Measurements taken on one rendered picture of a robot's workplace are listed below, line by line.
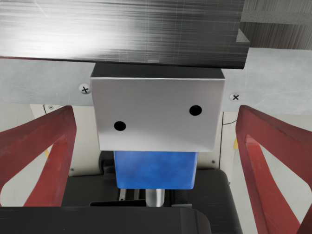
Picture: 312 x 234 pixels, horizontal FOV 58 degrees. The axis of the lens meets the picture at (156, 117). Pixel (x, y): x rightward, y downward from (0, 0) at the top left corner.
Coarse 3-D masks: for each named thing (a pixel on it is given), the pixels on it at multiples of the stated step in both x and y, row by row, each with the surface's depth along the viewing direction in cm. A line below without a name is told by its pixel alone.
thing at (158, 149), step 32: (96, 64) 11; (96, 96) 11; (128, 96) 11; (160, 96) 11; (192, 96) 11; (128, 128) 12; (160, 128) 12; (192, 128) 12; (128, 160) 14; (160, 160) 14; (192, 160) 14; (160, 192) 17
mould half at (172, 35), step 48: (0, 0) 5; (48, 0) 5; (96, 0) 5; (144, 0) 5; (192, 0) 5; (240, 0) 5; (0, 48) 6; (48, 48) 6; (96, 48) 6; (144, 48) 6; (192, 48) 6; (240, 48) 6
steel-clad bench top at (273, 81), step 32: (0, 64) 16; (32, 64) 16; (64, 64) 16; (256, 64) 16; (288, 64) 16; (0, 96) 17; (32, 96) 17; (64, 96) 17; (224, 96) 17; (256, 96) 17; (288, 96) 17
